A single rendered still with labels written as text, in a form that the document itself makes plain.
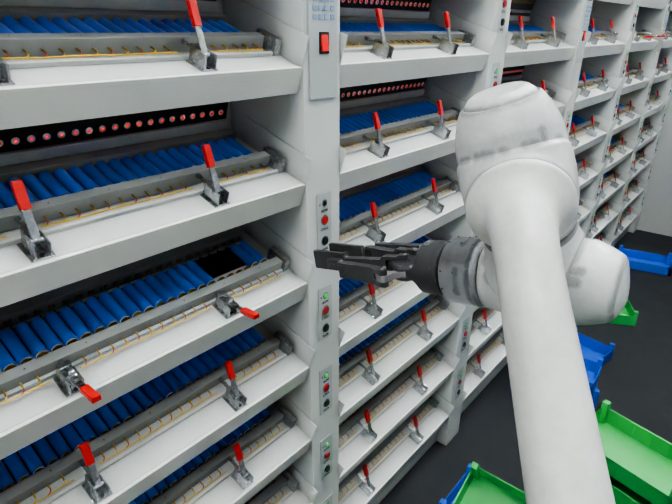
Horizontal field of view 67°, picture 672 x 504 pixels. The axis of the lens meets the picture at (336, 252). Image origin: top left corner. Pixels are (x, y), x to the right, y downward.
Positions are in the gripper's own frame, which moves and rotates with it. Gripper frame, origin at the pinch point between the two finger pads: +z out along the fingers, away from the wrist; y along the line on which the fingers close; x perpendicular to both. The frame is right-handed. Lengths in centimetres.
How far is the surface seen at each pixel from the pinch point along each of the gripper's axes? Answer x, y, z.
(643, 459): 88, -85, -27
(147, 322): 4.3, 24.7, 19.3
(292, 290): 8.9, -2.3, 15.5
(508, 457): 105, -86, 15
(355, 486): 84, -29, 35
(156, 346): 7.8, 25.3, 17.2
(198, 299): 4.3, 15.3, 19.2
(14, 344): 1.3, 41.3, 24.3
